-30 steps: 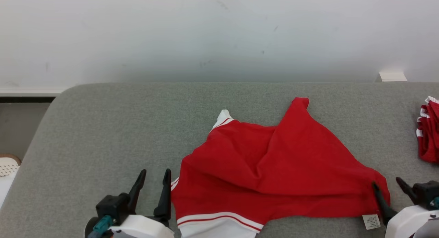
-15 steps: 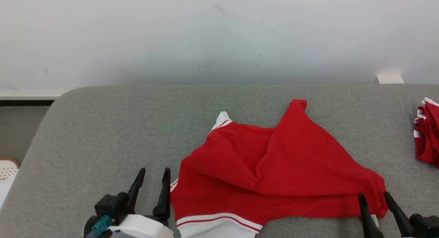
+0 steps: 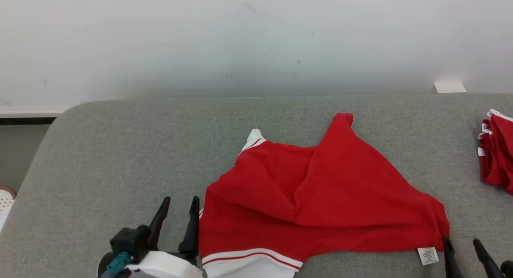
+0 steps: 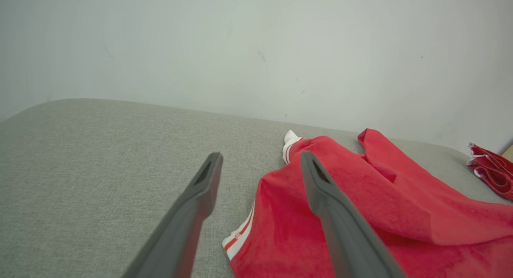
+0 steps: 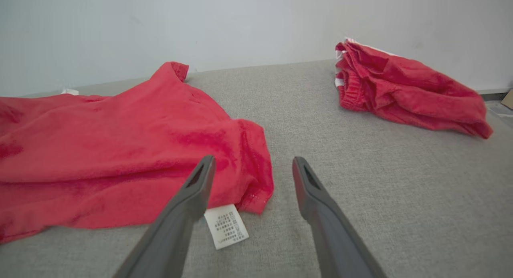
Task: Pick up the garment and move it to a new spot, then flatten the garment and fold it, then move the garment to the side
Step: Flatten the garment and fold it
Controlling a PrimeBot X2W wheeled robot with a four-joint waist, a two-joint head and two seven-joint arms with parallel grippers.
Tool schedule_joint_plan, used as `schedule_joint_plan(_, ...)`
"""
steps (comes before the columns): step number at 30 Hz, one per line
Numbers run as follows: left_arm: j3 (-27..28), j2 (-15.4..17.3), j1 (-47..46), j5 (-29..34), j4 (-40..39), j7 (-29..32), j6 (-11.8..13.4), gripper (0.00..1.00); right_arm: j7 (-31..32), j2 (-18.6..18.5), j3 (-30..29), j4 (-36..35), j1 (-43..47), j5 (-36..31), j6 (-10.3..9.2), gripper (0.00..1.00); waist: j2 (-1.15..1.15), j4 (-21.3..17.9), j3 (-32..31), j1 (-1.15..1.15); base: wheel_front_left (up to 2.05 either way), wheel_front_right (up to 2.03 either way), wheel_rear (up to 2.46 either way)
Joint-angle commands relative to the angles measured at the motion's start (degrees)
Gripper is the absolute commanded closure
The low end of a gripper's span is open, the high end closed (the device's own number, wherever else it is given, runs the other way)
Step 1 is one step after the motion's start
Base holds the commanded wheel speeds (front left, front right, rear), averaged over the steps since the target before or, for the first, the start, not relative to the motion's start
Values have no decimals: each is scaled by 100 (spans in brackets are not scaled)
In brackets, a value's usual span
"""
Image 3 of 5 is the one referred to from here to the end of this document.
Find white perforated laundry basket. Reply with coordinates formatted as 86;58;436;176
0;186;17;233

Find red jersey with number print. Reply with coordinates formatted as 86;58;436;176
198;113;450;278

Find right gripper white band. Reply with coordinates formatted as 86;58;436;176
443;236;513;278

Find red garment with white trim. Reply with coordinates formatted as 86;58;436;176
477;109;513;195

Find small white wall block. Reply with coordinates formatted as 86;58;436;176
434;82;467;94

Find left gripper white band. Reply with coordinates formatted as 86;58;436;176
126;196;204;278

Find teal camera cable connector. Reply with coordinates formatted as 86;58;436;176
100;251;132;278

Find white wall skirting strip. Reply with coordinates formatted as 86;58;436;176
0;108;67;119

